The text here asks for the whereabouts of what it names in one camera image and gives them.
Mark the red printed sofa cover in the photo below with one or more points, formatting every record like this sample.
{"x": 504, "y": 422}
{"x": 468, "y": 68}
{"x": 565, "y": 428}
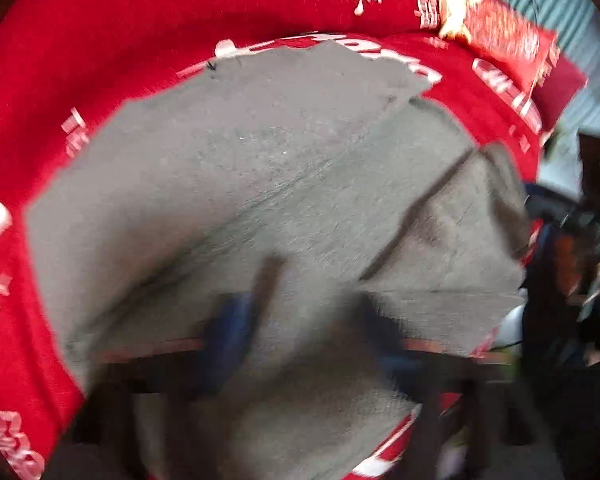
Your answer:
{"x": 130, "y": 35}

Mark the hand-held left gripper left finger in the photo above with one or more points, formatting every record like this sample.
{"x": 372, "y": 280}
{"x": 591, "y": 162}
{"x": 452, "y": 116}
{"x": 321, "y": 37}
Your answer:
{"x": 230, "y": 332}

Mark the grey knit sweater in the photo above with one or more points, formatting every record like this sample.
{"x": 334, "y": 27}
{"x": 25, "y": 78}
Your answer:
{"x": 255, "y": 185}

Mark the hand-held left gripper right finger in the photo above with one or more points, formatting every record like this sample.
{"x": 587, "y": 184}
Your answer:
{"x": 385, "y": 345}

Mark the red cushion with cream fringe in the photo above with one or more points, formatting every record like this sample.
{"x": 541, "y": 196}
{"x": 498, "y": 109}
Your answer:
{"x": 500, "y": 30}

